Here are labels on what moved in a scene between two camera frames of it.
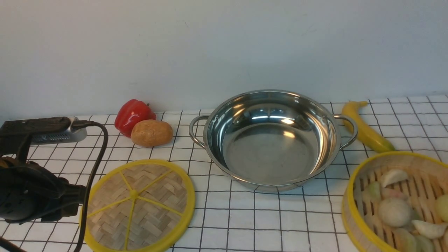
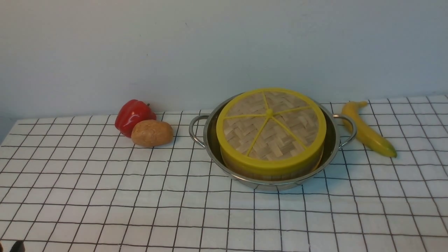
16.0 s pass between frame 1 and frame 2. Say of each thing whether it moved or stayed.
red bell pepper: stayed
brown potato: stayed
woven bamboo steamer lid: moved
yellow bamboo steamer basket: moved
